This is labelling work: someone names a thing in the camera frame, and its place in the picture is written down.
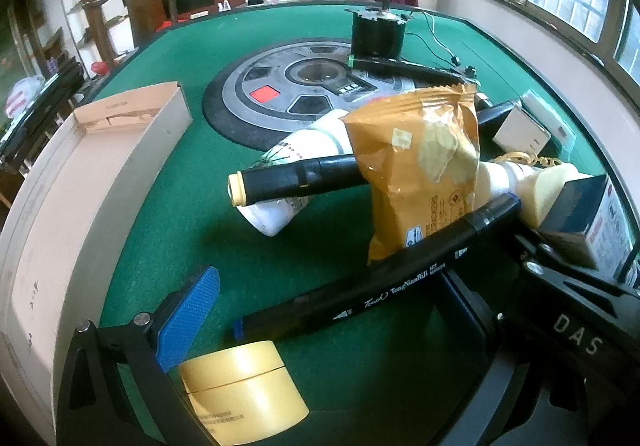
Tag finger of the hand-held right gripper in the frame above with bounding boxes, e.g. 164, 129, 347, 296
512, 232, 640, 311

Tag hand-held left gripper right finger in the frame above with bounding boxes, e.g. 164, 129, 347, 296
435, 268, 538, 446

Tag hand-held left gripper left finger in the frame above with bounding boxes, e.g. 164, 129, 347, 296
56, 266, 221, 446

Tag black marker purple-blue caps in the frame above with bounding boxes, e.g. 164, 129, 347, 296
232, 192, 523, 342

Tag black tube gold band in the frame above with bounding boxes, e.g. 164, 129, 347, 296
475, 100, 523, 129

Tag cardboard box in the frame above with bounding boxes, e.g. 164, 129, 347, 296
0, 82, 193, 446

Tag dark blue white box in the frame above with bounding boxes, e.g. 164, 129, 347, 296
540, 175, 635, 271

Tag yellow round jar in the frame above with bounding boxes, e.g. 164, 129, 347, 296
178, 340, 309, 446

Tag white bottle cream cap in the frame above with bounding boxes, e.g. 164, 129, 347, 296
475, 160, 593, 229

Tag small beige box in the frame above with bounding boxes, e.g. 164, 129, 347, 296
492, 108, 551, 154

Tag orange snack packet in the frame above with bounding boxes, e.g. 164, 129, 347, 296
344, 83, 482, 265

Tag black marker cream cap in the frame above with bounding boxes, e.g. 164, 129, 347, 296
227, 153, 371, 207

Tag white squeeze tube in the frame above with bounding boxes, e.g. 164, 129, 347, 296
239, 110, 358, 237

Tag black marker green cap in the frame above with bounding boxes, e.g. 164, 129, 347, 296
347, 54, 482, 87

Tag round grey table control panel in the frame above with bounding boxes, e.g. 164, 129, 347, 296
202, 36, 426, 151

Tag black slatted rack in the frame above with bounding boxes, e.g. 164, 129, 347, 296
0, 56, 86, 167

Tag white red plastic bag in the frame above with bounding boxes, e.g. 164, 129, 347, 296
5, 76, 46, 119

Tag black cylindrical motor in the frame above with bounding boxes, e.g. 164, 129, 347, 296
345, 0, 416, 60

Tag yellow plastic chain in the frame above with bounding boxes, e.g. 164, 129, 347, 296
492, 151, 562, 167

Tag white motor wire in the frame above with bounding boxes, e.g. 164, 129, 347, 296
419, 10, 457, 62

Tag black motor wire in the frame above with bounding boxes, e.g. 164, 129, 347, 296
404, 30, 453, 62

